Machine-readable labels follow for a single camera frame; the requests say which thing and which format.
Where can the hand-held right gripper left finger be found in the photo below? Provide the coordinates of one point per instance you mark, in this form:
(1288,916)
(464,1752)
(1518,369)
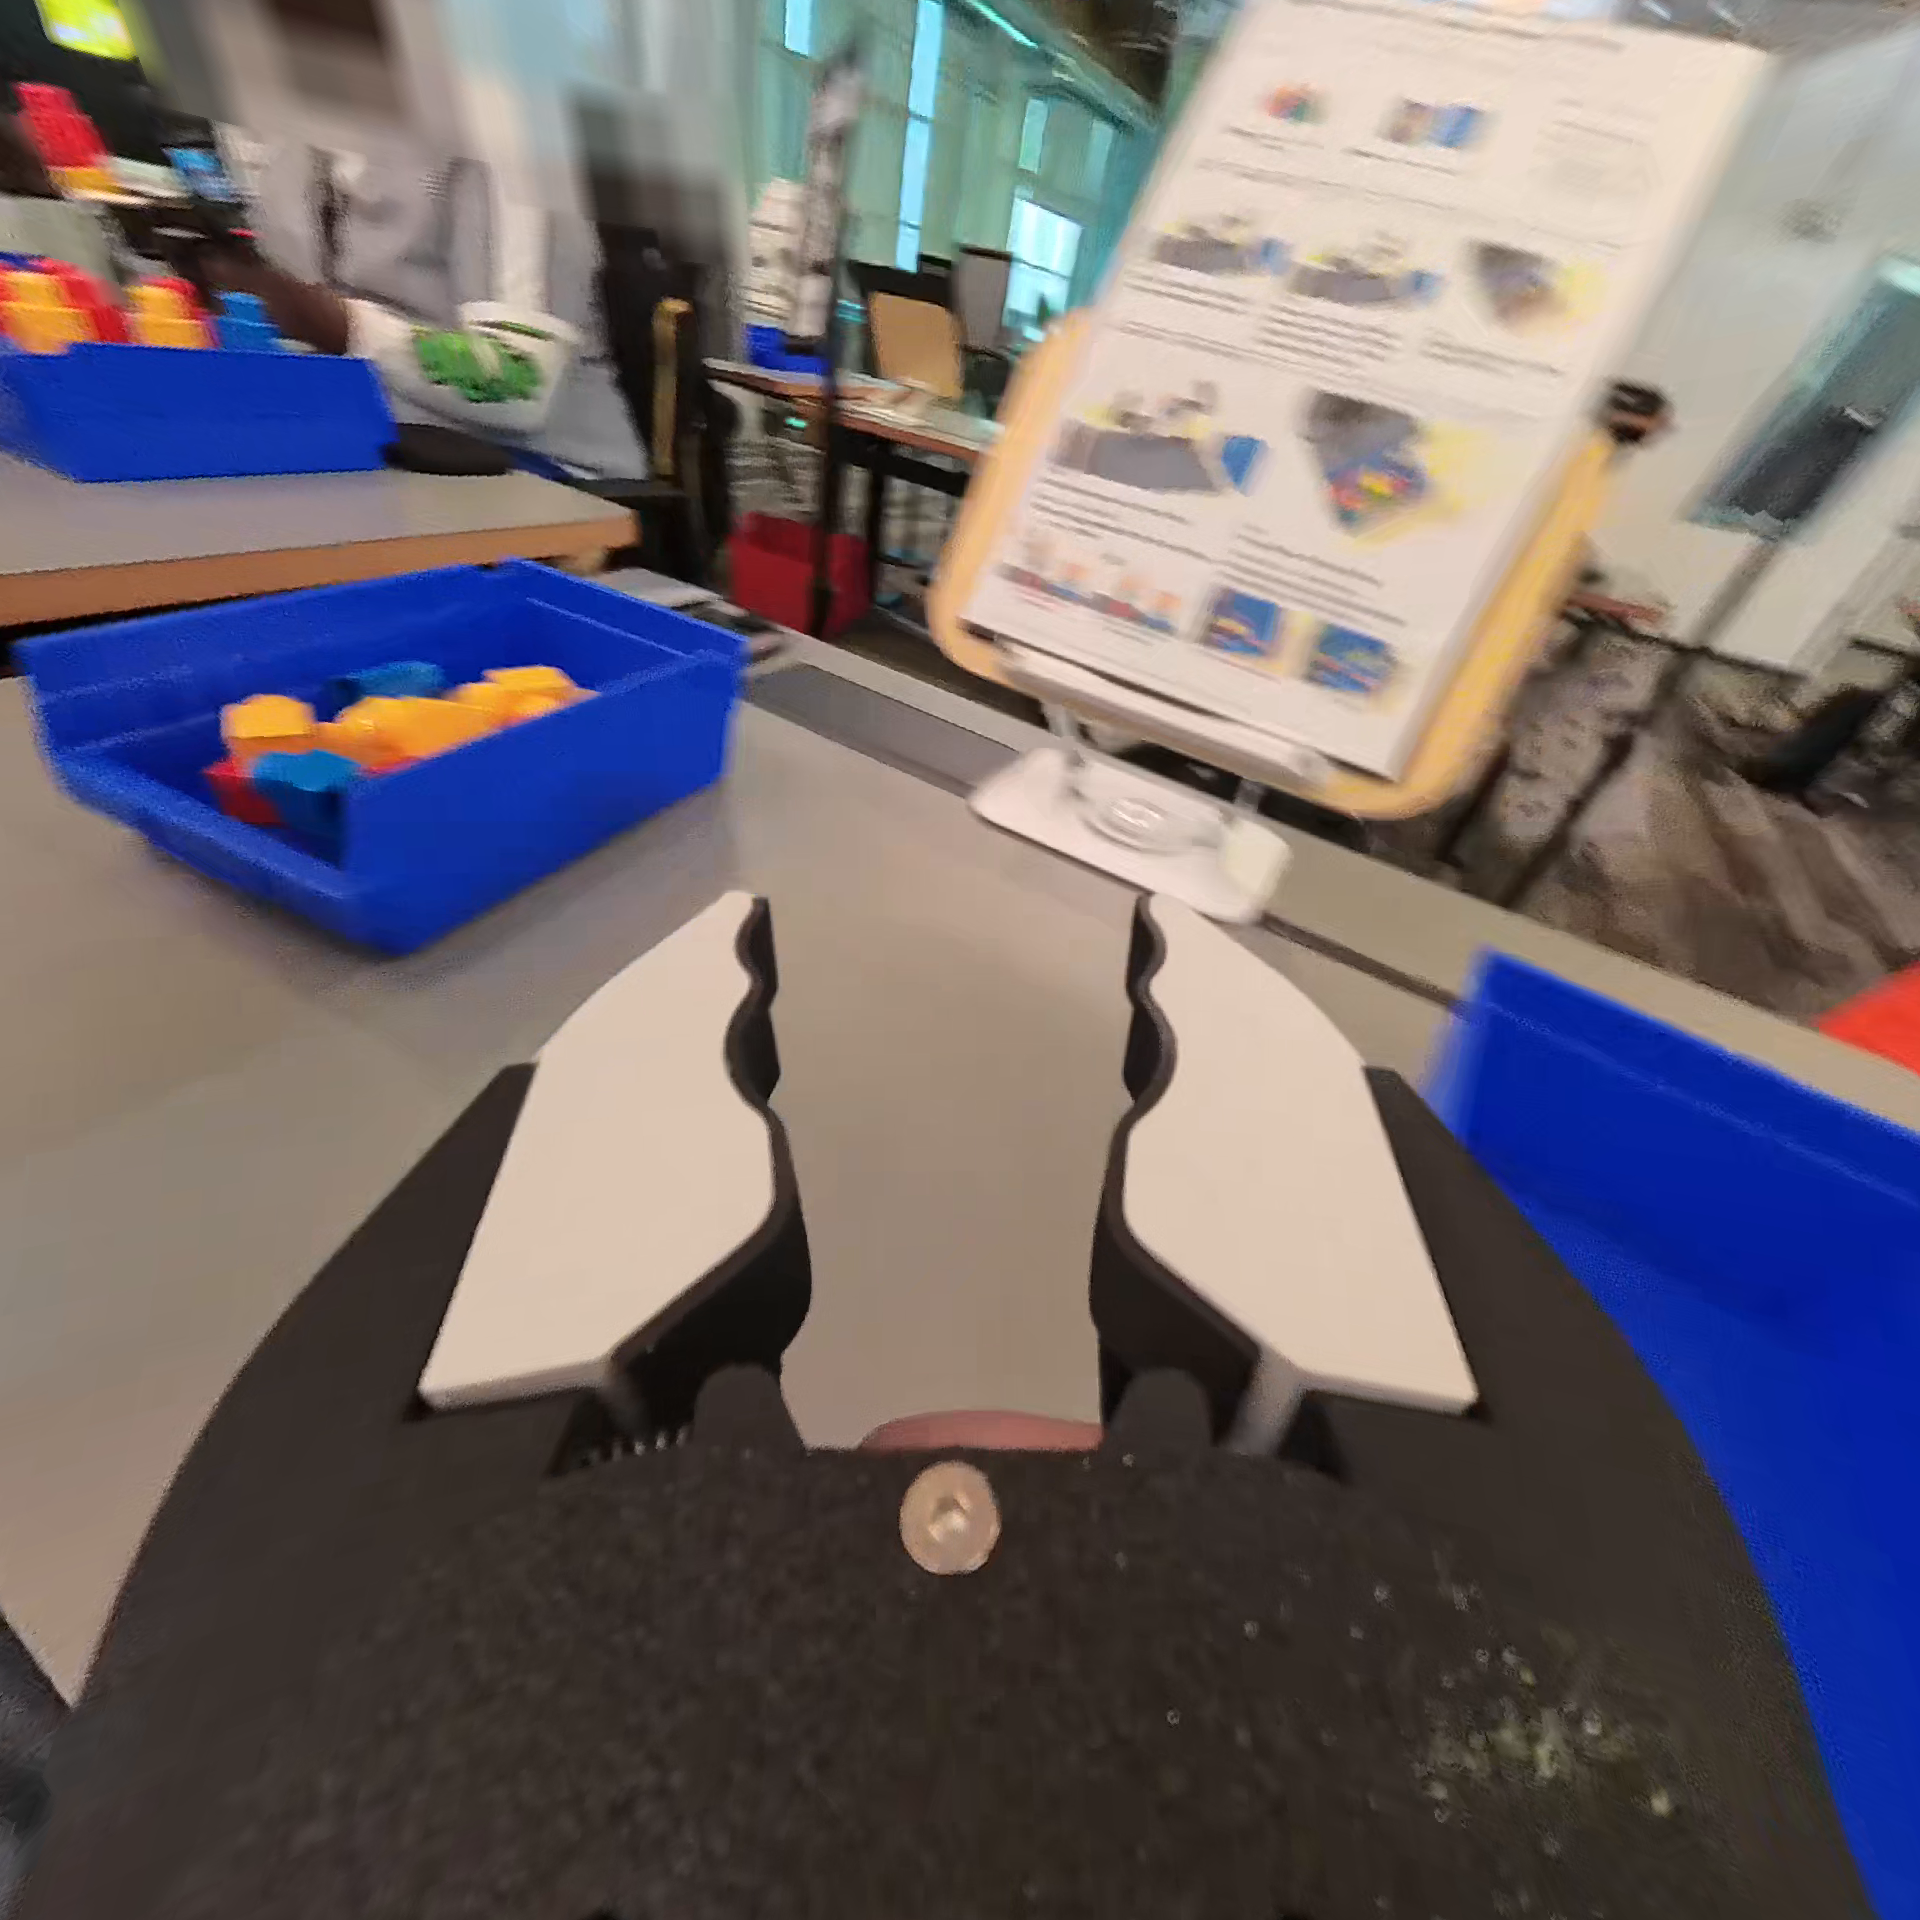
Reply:
(614,1202)

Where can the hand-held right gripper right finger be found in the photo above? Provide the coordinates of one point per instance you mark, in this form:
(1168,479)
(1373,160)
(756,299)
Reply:
(1288,1202)

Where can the blue plastic bin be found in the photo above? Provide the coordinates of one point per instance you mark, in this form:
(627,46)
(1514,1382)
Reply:
(194,420)
(601,810)
(1723,1202)

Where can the pile of blocks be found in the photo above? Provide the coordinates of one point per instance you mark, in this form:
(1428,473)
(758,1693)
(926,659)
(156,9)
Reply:
(390,727)

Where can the instruction sheet on white stand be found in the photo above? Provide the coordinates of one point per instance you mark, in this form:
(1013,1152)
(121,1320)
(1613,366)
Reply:
(1483,736)

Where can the dark grey desk mat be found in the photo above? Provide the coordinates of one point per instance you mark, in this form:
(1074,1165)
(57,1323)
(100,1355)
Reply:
(868,720)

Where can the orange traffic cone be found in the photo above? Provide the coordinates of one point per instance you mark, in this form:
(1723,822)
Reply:
(1884,1027)

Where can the red bag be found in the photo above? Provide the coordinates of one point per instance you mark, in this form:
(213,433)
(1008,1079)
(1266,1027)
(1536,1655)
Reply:
(781,569)

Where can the person's torso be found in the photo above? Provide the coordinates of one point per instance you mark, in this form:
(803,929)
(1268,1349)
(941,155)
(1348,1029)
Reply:
(23,1725)

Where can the black backpack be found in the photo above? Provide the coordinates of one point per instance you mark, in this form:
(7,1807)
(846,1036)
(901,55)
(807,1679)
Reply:
(666,405)

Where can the group of block towers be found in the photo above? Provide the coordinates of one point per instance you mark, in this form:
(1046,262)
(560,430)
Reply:
(74,306)

